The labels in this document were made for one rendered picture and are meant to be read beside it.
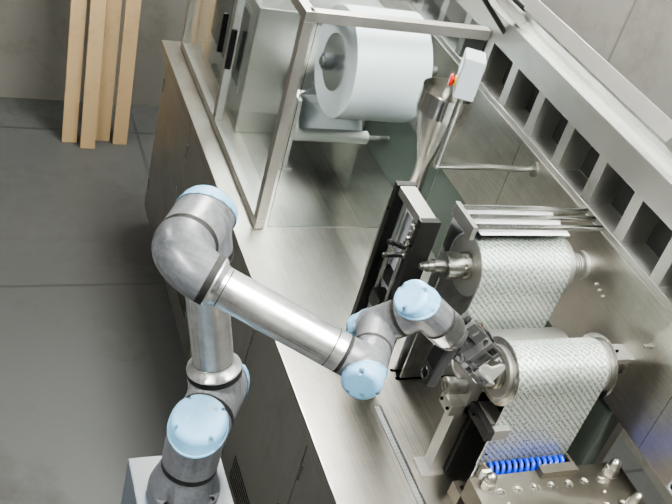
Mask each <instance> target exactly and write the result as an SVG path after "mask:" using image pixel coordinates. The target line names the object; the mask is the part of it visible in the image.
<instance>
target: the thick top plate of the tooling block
mask: <svg viewBox="0 0 672 504"><path fill-rule="evenodd" d="M606 464H607V462H605V463H596V464H587V465H578V466H577V468H578V471H577V473H576V474H574V475H565V476H557V477H548V478H540V476H539V475H538V473H537V471H536V470H533V471H524V472H515V473H506V474H497V478H498V479H497V482H496V487H495V491H494V492H493V493H492V494H486V493H484V492H482V491H481V490H480V488H479V486H478V484H479V482H480V481H481V480H480V479H479V477H470V478H468V480H467V482H466V484H465V486H464V488H463V490H462V492H461V494H460V496H461V498H462V500H463V502H464V504H624V503H625V501H626V500H627V499H628V498H629V496H632V495H633V494H634V493H635V492H637V490H636V489H635V487H634V486H633V484H632V483H631V481H630V480H629V478H628V477H627V475H626V474H625V472H624V471H623V469H622V468H620V472H619V474H618V477H617V478H616V479H610V478H608V477H606V476H605V475H604V473H603V471H602V469H603V467H604V466H605V465H606Z"/></svg>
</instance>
